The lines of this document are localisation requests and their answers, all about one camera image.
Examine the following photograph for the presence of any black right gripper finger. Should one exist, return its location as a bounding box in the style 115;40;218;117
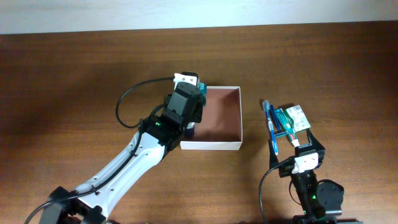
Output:
268;139;279;168
307;129;323;151

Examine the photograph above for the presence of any green white soap packet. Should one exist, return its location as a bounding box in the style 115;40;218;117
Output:
284;105;311;133

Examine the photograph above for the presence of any teal Listerine mouthwash bottle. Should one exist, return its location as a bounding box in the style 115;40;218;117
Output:
198;82;207;107

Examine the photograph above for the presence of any purple foaming soap pump bottle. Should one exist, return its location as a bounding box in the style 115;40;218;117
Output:
184;122;196;139

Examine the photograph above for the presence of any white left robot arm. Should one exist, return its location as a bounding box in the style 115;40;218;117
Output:
38;82;206;223

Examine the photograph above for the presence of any blue disposable razor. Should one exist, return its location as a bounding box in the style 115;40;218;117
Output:
270;105;287;138

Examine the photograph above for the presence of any pink cardboard box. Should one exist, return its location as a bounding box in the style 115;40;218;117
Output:
180;86;243;151

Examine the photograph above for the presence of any blue white toothbrush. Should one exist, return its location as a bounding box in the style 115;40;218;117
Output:
262;100;279;155

